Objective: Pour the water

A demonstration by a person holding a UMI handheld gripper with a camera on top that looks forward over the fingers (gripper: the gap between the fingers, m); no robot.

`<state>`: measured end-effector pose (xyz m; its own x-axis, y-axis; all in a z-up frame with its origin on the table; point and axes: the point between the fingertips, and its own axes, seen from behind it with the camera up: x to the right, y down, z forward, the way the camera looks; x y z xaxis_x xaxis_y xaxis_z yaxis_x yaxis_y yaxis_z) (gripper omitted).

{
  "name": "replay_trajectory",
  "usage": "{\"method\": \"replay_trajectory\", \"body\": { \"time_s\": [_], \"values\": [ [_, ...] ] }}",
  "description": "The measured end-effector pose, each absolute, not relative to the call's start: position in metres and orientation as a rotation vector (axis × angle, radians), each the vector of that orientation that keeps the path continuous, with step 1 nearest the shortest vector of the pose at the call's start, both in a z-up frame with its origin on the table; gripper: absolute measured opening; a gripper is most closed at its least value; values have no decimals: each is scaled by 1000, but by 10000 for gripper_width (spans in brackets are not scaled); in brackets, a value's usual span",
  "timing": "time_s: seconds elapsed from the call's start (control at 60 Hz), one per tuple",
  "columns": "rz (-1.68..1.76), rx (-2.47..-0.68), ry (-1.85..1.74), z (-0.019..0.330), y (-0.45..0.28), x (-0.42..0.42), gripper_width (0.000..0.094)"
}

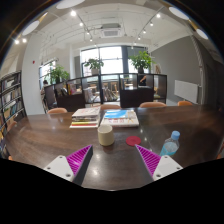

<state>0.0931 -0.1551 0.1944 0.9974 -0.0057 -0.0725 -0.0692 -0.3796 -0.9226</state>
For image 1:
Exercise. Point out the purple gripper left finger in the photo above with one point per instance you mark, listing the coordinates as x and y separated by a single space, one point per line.
72 167

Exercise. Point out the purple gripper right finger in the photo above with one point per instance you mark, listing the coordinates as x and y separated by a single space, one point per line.
157 166

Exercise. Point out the clear plastic water bottle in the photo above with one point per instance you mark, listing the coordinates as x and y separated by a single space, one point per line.
171 145

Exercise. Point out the red round coaster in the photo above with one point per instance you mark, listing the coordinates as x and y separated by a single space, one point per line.
133 140

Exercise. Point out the stack of books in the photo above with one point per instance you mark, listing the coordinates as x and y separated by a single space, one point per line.
86 118

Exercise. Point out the large blue cover book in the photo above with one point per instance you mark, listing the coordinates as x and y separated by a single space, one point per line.
120 118

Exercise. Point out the orange chair far left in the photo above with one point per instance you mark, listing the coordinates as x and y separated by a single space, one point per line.
57 110

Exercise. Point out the orange chair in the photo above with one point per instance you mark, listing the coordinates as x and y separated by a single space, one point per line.
109 106
184 103
152 104
57 110

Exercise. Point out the orange chair centre right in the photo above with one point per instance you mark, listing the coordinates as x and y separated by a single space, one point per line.
152 104

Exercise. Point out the orange chair centre left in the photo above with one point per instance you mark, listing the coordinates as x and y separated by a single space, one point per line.
109 106

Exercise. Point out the orange chair far right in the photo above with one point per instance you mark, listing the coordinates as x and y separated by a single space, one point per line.
184 103

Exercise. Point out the black open shelf divider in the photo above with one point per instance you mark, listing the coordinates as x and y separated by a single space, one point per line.
124 89

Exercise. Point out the black bookshelf with books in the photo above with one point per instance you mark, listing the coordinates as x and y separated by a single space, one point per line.
11 106

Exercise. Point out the potted plant left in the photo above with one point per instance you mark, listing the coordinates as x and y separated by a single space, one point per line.
56 74

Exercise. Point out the potted plant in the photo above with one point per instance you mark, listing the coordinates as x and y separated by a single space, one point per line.
94 64
141 61
56 74

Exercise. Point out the potted plant centre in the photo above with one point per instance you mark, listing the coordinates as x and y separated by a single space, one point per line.
94 64

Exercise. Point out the potted plant right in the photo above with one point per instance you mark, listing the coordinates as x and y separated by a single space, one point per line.
141 61

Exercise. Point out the ceiling air conditioner unit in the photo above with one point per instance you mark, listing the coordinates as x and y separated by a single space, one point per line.
110 30

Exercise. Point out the white wall radiator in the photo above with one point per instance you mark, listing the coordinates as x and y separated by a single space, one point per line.
186 90

